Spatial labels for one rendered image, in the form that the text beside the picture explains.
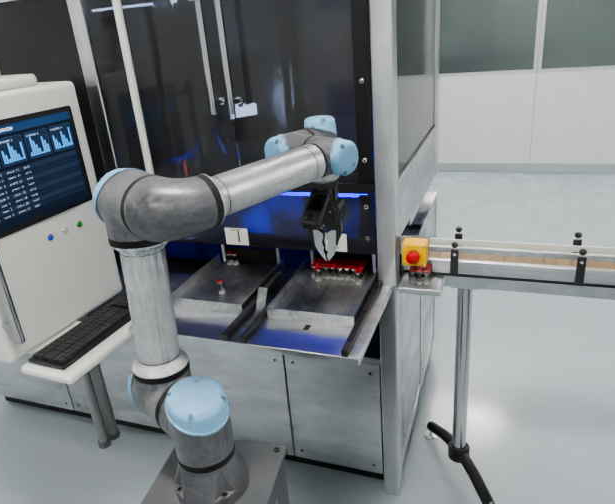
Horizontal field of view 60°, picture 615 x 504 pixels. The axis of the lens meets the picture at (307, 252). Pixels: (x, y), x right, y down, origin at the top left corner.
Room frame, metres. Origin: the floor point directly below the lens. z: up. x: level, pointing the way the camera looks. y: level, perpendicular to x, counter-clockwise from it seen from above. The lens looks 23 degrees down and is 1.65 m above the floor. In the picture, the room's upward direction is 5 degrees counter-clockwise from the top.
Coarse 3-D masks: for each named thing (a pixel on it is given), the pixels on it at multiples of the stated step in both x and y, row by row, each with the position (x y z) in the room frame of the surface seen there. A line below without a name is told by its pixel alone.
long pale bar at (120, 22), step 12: (120, 0) 1.72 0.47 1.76; (120, 12) 1.71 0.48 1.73; (120, 24) 1.71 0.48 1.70; (120, 36) 1.71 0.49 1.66; (132, 72) 1.71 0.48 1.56; (132, 84) 1.71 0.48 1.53; (132, 96) 1.71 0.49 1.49; (144, 132) 1.71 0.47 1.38; (144, 144) 1.71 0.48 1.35; (144, 156) 1.71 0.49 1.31
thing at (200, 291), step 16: (208, 272) 1.71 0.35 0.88; (224, 272) 1.70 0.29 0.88; (240, 272) 1.69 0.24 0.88; (256, 272) 1.68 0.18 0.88; (272, 272) 1.61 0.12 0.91; (176, 288) 1.54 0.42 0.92; (192, 288) 1.60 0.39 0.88; (208, 288) 1.59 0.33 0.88; (240, 288) 1.57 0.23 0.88; (256, 288) 1.49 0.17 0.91; (176, 304) 1.48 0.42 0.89; (192, 304) 1.45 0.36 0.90; (208, 304) 1.43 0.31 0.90; (224, 304) 1.41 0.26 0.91; (240, 304) 1.39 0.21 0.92
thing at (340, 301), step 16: (304, 272) 1.65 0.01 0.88; (288, 288) 1.51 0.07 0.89; (304, 288) 1.53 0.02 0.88; (320, 288) 1.52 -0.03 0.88; (336, 288) 1.51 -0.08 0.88; (352, 288) 1.50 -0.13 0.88; (368, 288) 1.43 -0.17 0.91; (272, 304) 1.39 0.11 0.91; (288, 304) 1.43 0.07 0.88; (304, 304) 1.42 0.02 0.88; (320, 304) 1.41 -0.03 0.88; (336, 304) 1.40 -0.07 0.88; (352, 304) 1.40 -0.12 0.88; (288, 320) 1.34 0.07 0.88; (304, 320) 1.32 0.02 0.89; (320, 320) 1.30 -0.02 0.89; (336, 320) 1.28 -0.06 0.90; (352, 320) 1.27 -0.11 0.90
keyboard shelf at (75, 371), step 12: (72, 324) 1.57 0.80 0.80; (120, 336) 1.46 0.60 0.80; (132, 336) 1.49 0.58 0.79; (36, 348) 1.44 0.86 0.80; (96, 348) 1.40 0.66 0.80; (108, 348) 1.40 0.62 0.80; (84, 360) 1.34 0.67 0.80; (96, 360) 1.34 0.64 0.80; (24, 372) 1.33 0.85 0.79; (36, 372) 1.31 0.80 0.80; (48, 372) 1.29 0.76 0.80; (60, 372) 1.29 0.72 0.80; (72, 372) 1.28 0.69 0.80; (84, 372) 1.30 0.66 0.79
